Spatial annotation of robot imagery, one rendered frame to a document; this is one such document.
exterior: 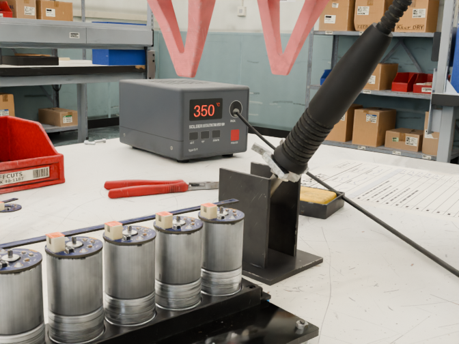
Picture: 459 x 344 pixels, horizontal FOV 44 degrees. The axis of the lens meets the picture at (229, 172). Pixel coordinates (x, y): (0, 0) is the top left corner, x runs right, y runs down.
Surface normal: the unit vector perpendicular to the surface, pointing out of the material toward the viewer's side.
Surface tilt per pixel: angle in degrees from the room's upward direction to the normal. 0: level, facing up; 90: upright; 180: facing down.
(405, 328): 0
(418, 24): 89
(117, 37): 90
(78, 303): 90
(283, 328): 0
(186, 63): 100
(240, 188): 90
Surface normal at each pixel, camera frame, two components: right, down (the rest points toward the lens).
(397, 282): 0.04, -0.97
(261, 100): -0.61, 0.15
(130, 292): 0.13, 0.22
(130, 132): -0.77, 0.12
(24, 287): 0.68, 0.18
